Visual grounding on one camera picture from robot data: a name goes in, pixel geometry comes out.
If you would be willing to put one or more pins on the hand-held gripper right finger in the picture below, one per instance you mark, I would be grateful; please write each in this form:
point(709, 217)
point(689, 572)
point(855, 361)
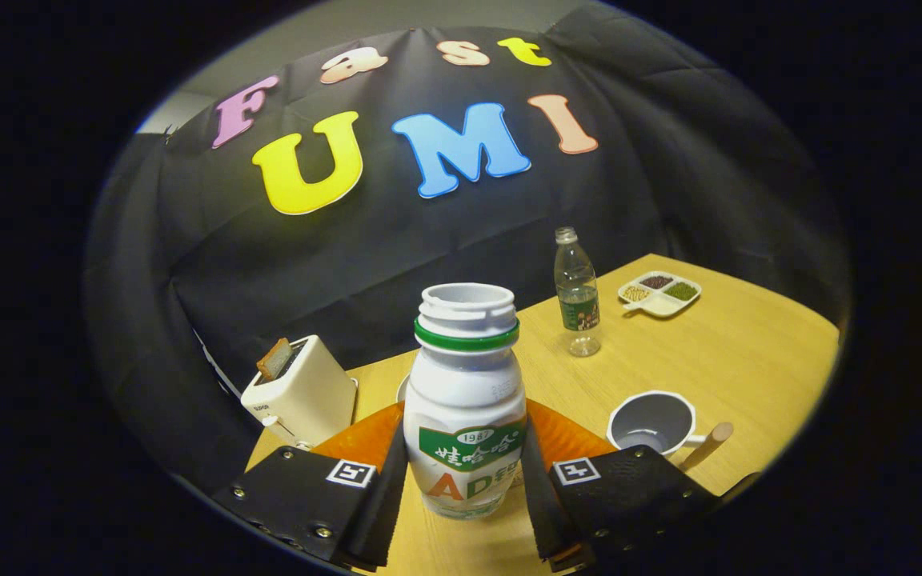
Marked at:
point(541, 512)

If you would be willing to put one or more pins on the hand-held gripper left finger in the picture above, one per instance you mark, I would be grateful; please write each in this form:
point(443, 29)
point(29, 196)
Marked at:
point(385, 512)

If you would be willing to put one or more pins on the white juice bottle green label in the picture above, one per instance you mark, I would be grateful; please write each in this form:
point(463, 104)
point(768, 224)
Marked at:
point(465, 384)

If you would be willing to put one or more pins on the clear plastic water bottle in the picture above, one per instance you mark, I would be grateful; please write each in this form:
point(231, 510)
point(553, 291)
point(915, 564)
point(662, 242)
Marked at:
point(579, 304)

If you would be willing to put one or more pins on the white round plate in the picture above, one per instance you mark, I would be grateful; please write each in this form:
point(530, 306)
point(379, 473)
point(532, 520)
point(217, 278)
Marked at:
point(402, 390)

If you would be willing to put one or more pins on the cream toaster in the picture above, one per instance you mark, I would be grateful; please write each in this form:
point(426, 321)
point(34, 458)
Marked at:
point(309, 392)

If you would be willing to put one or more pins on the toasted bread slice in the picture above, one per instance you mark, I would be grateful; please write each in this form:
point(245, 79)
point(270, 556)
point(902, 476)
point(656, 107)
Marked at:
point(274, 360)

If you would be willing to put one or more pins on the white divided snack dish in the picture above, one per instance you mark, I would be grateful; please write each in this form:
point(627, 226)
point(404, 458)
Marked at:
point(659, 304)

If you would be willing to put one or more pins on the wooden table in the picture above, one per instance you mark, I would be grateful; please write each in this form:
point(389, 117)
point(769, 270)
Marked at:
point(749, 352)

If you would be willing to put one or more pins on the black backdrop cloth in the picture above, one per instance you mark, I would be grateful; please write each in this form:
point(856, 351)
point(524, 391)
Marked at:
point(429, 240)

